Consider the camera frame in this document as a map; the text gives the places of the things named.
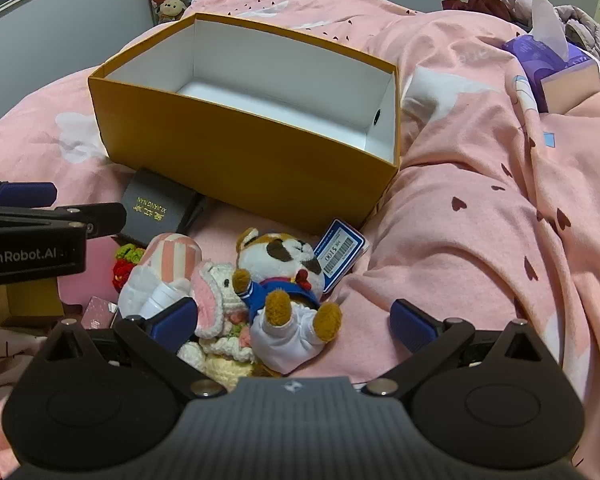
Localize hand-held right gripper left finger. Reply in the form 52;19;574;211
32;297;227;402

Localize calico plush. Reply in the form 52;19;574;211
231;227;344;377

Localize black gift box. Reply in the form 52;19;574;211
115;167;202;249

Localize crochet orange red fruit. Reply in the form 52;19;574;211
112;242;152;292

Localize small pink patterned box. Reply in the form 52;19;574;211
81;296;122;332

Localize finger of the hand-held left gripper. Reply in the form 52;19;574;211
0;178;57;209
0;202;128;239

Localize dark red cloth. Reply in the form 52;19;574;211
441;0;517;24

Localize pink card box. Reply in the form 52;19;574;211
56;240;127;307

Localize crochet white pink bunny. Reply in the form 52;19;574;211
176;260;262;377

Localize white tissue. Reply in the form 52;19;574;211
529;0;572;62

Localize blue white hang tag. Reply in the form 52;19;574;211
311;217;371;295

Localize white dog plush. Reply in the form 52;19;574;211
156;0;189;24

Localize purple tissue box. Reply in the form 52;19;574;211
501;35;600;114

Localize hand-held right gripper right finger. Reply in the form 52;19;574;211
362;299;563;402

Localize orange cardboard box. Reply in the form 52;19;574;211
88;12;401;234

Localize pink striped white plush toy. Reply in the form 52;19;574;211
117;231;204;320

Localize small brown box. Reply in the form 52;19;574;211
0;279;67;329

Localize lilac puffer jacket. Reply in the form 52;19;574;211
489;0;600;79

